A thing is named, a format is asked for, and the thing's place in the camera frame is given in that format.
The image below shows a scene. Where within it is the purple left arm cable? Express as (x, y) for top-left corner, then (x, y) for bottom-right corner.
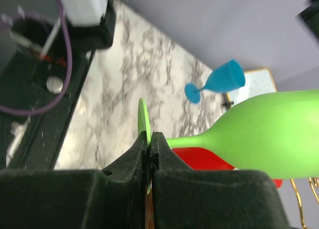
(0, 0), (73, 116)

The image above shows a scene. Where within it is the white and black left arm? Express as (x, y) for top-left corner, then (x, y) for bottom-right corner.
(60, 0), (116, 52)

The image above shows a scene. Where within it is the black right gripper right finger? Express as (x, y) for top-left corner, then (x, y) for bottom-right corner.
(150, 132), (290, 229)

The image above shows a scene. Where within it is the gold wire glass rack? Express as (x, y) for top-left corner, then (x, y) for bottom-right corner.
(290, 177), (319, 229)

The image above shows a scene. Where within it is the blue wine glass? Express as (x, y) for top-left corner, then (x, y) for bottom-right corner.
(184, 60), (246, 104)

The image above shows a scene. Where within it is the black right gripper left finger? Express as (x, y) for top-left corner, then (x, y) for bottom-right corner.
(0, 132), (148, 229)

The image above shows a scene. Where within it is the red wine glass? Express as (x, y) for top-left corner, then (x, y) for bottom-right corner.
(171, 146), (284, 190)

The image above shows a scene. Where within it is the small framed whiteboard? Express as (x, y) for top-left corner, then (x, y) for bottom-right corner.
(222, 68), (277, 110)

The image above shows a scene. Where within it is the green wine glass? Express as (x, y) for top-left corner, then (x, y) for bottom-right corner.
(137, 89), (319, 196)

